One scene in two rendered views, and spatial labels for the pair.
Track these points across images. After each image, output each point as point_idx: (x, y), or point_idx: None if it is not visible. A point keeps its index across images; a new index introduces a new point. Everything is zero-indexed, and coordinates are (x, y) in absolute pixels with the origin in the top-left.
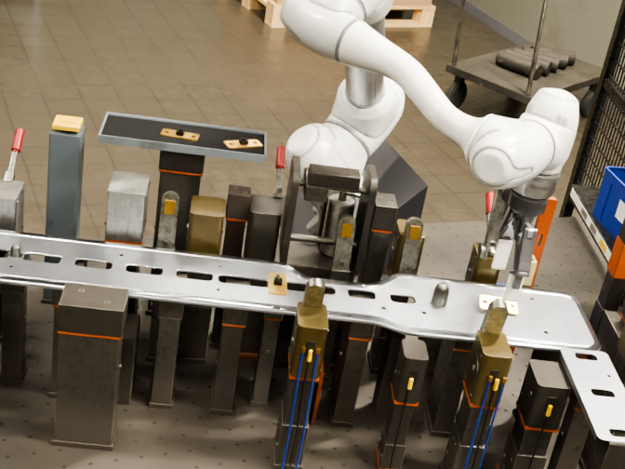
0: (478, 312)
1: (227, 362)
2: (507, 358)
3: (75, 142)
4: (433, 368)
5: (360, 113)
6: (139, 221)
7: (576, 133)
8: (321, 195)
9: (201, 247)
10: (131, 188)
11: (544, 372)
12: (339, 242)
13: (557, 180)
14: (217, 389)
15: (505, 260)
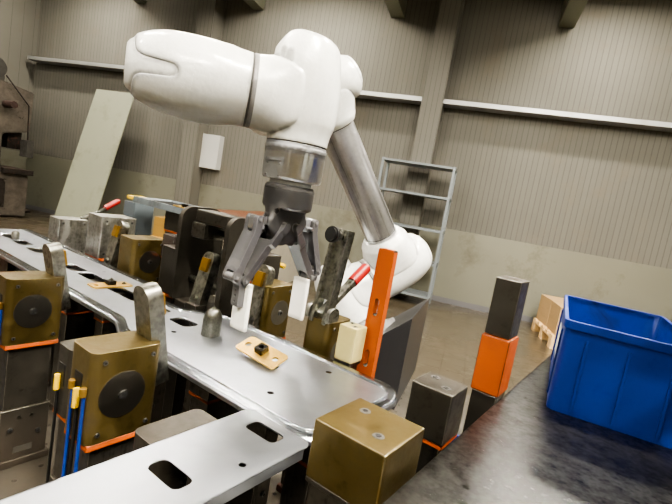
0: (232, 352)
1: (57, 351)
2: (88, 352)
3: (133, 207)
4: None
5: (369, 249)
6: (98, 239)
7: (323, 84)
8: (200, 231)
9: (122, 266)
10: (105, 215)
11: (180, 425)
12: (198, 276)
13: (304, 155)
14: (51, 379)
15: (300, 305)
